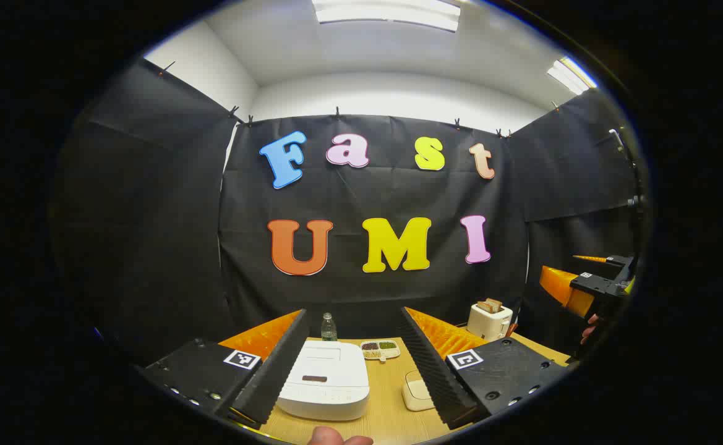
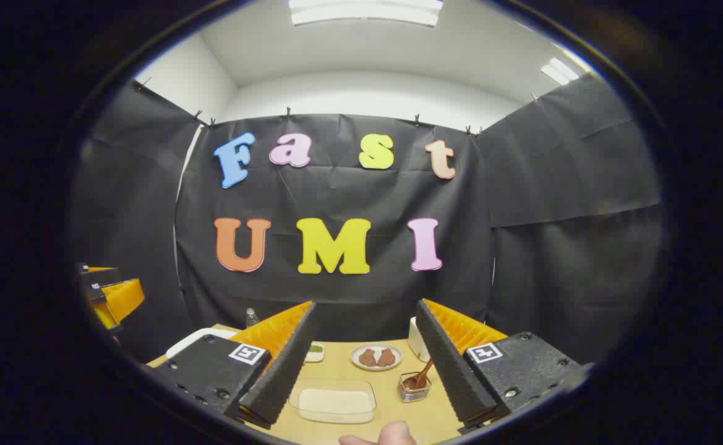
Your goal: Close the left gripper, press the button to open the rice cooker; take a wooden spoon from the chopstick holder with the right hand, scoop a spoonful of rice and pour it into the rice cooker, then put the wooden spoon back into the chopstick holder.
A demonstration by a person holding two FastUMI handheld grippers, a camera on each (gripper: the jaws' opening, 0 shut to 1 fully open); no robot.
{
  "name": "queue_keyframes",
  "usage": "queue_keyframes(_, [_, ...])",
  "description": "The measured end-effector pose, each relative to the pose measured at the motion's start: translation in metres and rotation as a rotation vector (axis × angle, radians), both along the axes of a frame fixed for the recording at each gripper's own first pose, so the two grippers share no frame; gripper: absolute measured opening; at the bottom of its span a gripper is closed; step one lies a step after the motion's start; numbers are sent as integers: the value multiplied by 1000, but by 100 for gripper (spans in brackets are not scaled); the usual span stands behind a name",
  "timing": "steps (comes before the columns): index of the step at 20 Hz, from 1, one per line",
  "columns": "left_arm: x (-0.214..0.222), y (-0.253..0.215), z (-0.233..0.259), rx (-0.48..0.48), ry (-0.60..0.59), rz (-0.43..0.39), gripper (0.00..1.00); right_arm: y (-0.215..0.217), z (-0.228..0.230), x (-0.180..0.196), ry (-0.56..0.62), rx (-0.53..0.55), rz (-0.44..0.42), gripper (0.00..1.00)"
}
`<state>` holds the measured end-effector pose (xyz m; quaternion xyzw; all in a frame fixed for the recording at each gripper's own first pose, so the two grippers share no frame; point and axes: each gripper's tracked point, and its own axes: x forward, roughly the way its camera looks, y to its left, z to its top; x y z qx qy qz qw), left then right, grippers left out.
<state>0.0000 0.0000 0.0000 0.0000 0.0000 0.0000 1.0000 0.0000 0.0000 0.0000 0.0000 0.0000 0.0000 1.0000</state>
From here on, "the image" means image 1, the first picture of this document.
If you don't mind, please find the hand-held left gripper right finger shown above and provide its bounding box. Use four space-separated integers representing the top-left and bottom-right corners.
398 306 569 430

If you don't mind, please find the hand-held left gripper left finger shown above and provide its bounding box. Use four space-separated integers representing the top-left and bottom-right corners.
139 309 310 430

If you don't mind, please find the white rice cooker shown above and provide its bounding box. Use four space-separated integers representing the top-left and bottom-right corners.
276 340 371 422

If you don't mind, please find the white divided grain dish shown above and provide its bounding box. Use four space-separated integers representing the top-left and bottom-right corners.
360 339 401 362

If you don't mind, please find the white toaster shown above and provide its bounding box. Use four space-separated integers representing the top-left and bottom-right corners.
466 302 514 342

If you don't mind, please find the black metal stand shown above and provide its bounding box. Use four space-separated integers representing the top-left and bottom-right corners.
609 129 644 212

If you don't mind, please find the small ceiling light panel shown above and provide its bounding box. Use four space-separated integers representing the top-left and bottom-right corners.
547 57 598 95

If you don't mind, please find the black backdrop cloth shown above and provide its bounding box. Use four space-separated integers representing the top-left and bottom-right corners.
52 59 646 371

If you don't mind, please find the long ceiling light panel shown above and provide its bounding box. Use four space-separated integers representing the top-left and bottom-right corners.
312 0 461 33

